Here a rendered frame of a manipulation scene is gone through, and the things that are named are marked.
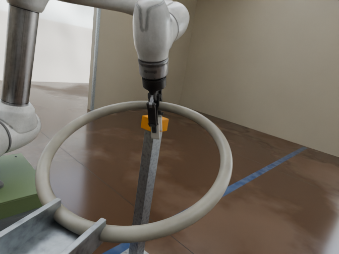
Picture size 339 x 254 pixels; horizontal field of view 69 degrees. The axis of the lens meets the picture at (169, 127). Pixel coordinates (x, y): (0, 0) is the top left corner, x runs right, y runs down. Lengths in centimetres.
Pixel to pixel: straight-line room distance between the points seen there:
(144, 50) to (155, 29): 6
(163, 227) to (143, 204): 123
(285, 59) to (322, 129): 173
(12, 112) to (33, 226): 70
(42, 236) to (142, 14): 54
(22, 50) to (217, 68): 631
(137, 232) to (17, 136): 81
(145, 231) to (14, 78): 85
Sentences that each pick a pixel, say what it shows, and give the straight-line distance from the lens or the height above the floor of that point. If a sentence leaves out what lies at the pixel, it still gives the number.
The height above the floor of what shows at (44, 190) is 114.
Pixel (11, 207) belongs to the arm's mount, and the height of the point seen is 84.
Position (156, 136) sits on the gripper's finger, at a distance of 88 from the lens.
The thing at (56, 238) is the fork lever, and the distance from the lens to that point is 54.
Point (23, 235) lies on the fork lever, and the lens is 54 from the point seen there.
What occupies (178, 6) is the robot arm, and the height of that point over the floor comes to 160.
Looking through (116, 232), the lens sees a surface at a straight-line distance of 50.
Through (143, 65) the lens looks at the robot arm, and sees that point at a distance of 73.
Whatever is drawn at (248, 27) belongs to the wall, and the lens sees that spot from 686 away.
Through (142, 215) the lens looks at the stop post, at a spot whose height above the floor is 41.
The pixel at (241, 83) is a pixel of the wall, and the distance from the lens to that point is 674.
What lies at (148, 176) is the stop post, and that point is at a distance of 161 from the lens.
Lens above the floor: 145
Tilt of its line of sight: 16 degrees down
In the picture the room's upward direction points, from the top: 9 degrees clockwise
